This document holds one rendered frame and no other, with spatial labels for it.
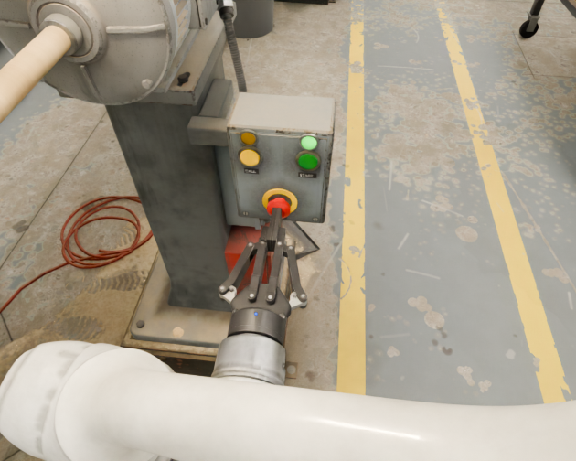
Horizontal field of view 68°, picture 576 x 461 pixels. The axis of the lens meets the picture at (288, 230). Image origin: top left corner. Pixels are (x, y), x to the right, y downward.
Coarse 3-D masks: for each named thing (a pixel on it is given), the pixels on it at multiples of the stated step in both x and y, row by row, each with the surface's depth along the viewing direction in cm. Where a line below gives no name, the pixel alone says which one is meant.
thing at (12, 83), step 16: (48, 32) 50; (64, 32) 51; (32, 48) 47; (48, 48) 49; (64, 48) 51; (16, 64) 45; (32, 64) 46; (48, 64) 49; (0, 80) 43; (16, 80) 44; (32, 80) 46; (0, 96) 42; (16, 96) 44; (0, 112) 42
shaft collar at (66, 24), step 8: (48, 16) 51; (56, 16) 51; (64, 16) 52; (40, 24) 51; (48, 24) 51; (56, 24) 51; (64, 24) 51; (72, 24) 52; (40, 32) 52; (72, 32) 52; (80, 32) 53; (72, 40) 52; (80, 40) 54; (72, 48) 53
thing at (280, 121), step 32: (256, 96) 67; (288, 96) 67; (256, 128) 62; (288, 128) 62; (320, 128) 62; (288, 160) 65; (320, 160) 64; (256, 192) 72; (288, 192) 70; (320, 192) 70
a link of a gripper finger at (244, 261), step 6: (246, 246) 65; (252, 246) 65; (246, 252) 64; (240, 258) 63; (246, 258) 63; (252, 258) 66; (240, 264) 62; (246, 264) 64; (234, 270) 62; (240, 270) 62; (246, 270) 64; (234, 276) 61; (240, 276) 63; (228, 282) 60; (234, 282) 61; (240, 282) 63; (222, 288) 60; (228, 288) 60; (222, 294) 60; (222, 300) 61
